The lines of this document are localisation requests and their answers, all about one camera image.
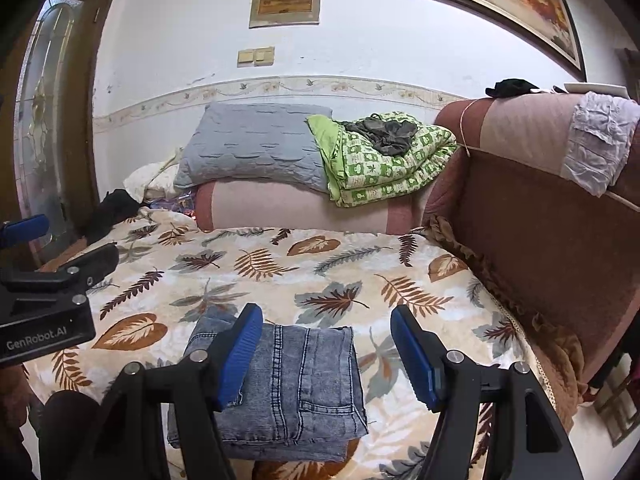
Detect blue denim jeans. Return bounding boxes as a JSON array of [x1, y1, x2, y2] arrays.
[[166, 303, 370, 464]]

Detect black cloth at sofa edge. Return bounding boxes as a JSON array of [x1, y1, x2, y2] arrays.
[[80, 188, 142, 245]]

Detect cream cushion behind pillow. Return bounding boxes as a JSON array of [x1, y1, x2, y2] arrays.
[[122, 162, 179, 203]]

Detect leaf pattern beige blanket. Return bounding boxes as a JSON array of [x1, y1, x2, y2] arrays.
[[26, 210, 544, 479]]

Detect wooden glass panel door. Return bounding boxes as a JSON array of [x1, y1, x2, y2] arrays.
[[1, 0, 111, 270]]

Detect brown sofa with pink cover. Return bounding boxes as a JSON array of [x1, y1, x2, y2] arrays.
[[195, 94, 639, 382]]

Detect grey quilted pillow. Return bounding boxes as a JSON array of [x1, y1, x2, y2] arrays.
[[174, 103, 332, 193]]

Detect white crumpled cloth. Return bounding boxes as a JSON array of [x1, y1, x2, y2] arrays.
[[560, 91, 639, 197]]

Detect green patterned folded quilt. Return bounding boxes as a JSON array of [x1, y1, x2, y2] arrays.
[[306, 112, 458, 208]]

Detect dark olive crumpled garment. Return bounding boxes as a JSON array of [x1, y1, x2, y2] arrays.
[[342, 114, 418, 156]]

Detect small gold framed plaque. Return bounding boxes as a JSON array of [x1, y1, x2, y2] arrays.
[[248, 0, 320, 28]]

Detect black item on sofa top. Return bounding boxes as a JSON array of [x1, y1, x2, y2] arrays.
[[485, 78, 540, 99]]

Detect beige wall switch plate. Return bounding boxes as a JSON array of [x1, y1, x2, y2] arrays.
[[236, 47, 274, 67]]

